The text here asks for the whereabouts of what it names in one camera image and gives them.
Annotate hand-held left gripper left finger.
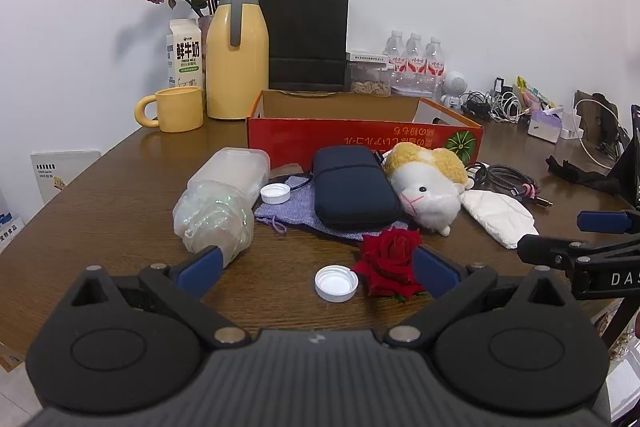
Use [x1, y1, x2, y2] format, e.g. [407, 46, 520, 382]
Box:
[70, 244, 252, 349]

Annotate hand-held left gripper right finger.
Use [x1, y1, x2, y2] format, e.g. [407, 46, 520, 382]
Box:
[382, 244, 571, 350]

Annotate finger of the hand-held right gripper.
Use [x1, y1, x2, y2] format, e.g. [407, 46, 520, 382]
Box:
[576, 208, 640, 236]
[516, 234, 606, 269]

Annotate red rose flower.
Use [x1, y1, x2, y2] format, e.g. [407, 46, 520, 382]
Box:
[351, 228, 426, 304]

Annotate iridescent plastic wrap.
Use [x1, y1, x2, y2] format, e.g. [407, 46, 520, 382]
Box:
[172, 181, 256, 269]

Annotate white tissue packet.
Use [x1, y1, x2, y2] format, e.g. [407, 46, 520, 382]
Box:
[460, 189, 540, 250]

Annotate black cable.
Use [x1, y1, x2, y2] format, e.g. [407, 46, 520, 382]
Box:
[465, 162, 554, 210]

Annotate hamster plush toy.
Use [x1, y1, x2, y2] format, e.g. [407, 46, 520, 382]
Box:
[382, 142, 470, 237]

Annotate white bottle cap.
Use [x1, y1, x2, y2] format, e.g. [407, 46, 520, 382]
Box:
[260, 183, 292, 204]
[314, 265, 359, 303]

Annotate clear plastic container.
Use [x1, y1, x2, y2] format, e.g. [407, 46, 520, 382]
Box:
[187, 147, 271, 208]

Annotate purple knit pouch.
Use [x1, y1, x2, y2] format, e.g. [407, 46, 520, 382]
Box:
[254, 175, 409, 242]

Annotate navy blue zip case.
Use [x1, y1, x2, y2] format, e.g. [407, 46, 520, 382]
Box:
[312, 145, 403, 231]

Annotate red cardboard box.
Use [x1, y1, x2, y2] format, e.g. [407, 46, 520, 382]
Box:
[246, 89, 484, 168]

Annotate black cloth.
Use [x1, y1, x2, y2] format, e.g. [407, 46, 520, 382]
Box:
[546, 154, 621, 196]

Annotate black stand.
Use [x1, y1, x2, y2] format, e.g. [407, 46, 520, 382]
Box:
[612, 104, 640, 208]

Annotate white charger block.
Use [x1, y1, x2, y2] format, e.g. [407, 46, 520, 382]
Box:
[560, 107, 584, 140]

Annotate purple tissue pack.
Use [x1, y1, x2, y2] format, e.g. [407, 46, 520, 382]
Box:
[527, 107, 566, 144]

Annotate colourful snack packet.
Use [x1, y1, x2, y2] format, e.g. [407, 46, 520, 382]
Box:
[515, 76, 556, 110]

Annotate yellow mug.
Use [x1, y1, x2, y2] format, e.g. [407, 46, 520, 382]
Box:
[134, 87, 205, 134]

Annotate white robot figurine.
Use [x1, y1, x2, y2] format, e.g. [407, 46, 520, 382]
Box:
[440, 71, 469, 109]

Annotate blue and white packets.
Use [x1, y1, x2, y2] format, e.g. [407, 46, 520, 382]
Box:
[0, 206, 26, 254]

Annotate yellow thermos jug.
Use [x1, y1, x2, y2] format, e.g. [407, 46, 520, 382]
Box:
[206, 0, 271, 120]

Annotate clear jar of seeds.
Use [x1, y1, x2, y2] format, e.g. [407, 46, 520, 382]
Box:
[348, 62, 394, 96]

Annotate white milk carton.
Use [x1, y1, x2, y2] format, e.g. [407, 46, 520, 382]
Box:
[166, 18, 207, 90]

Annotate small flat white box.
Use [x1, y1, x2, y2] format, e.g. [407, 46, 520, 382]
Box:
[347, 50, 391, 64]

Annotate glass vase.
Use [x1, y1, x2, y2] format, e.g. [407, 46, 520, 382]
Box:
[197, 14, 216, 75]

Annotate black paper bag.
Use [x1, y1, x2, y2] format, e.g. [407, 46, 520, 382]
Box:
[257, 0, 350, 92]

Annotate white charging cable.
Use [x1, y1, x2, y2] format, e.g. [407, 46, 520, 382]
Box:
[575, 97, 622, 168]

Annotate tangle of chargers and cables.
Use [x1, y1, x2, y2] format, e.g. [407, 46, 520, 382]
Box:
[462, 77, 531, 124]

